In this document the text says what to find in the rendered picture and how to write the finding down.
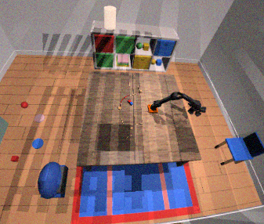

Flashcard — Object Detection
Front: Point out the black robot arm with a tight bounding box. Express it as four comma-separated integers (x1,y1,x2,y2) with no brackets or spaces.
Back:
150,92,207,115

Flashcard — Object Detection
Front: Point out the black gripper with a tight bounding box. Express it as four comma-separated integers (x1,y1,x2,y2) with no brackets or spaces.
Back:
188,103,201,117

